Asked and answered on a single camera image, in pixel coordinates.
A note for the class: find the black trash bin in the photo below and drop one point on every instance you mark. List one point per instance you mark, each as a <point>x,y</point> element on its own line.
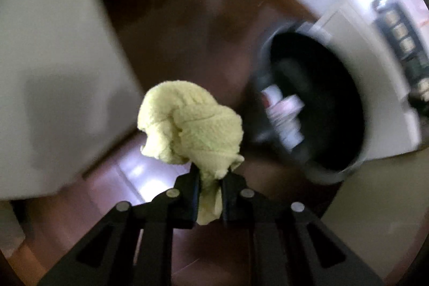
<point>328,78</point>

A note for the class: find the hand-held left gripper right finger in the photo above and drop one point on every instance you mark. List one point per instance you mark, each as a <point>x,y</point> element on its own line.
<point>234,202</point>

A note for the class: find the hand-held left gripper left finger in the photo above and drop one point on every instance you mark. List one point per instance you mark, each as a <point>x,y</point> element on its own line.
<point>187,202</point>

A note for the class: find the yellow-green towel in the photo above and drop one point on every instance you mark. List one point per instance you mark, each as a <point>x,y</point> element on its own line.
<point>191,125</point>

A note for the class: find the small red white box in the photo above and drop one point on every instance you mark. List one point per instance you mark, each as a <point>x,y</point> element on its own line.
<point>285,118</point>

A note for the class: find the cream cabinet with button panel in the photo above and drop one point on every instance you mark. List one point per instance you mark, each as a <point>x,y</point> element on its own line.
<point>368,71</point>

